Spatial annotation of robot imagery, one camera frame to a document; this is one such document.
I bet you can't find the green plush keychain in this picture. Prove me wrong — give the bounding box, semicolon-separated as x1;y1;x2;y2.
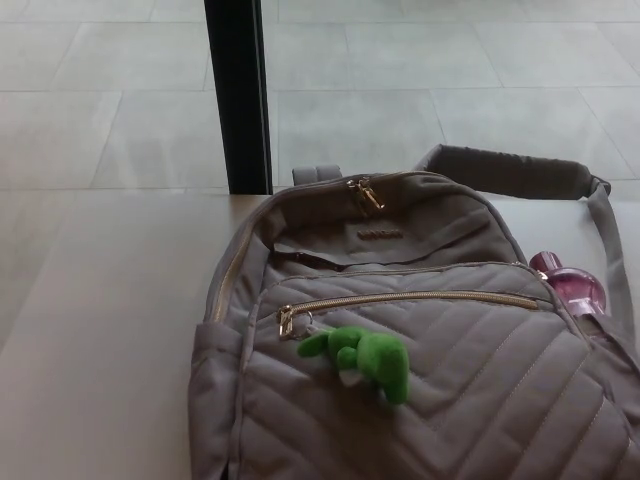
297;324;412;406

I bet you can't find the grey quilted backpack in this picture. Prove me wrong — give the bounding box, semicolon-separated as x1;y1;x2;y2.
187;143;640;480

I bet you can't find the purple transparent bottle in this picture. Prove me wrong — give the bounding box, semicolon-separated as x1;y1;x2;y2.
528;250;610;319

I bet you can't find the black window frame post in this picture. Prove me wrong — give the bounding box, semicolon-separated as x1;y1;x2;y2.
203;0;274;196

